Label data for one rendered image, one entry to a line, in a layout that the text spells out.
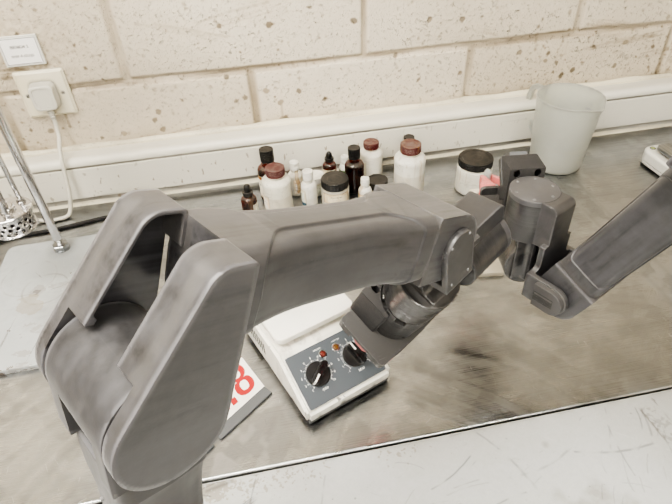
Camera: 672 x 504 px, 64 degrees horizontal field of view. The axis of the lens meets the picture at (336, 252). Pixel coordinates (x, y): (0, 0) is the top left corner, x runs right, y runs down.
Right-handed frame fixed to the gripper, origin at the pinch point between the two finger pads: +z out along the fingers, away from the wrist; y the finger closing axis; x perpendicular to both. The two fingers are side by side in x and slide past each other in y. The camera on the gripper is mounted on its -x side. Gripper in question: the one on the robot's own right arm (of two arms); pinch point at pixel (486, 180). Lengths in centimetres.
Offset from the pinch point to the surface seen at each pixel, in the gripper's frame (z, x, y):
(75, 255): 6, 14, 70
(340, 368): -24.4, 11.7, 23.8
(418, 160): 19.6, 7.2, 7.0
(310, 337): -21.0, 9.1, 27.5
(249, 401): -25.9, 15.5, 36.2
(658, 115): 42, 13, -51
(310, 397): -28.1, 12.4, 27.8
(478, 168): 18.6, 9.1, -4.3
